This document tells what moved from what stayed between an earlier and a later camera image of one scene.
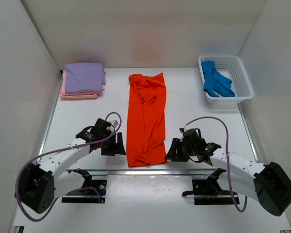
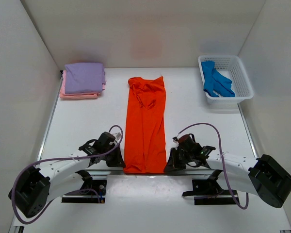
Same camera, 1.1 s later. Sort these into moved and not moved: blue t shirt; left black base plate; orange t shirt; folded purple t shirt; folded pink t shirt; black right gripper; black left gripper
Moved: black left gripper; orange t shirt; black right gripper
Not moved: folded pink t shirt; left black base plate; folded purple t shirt; blue t shirt
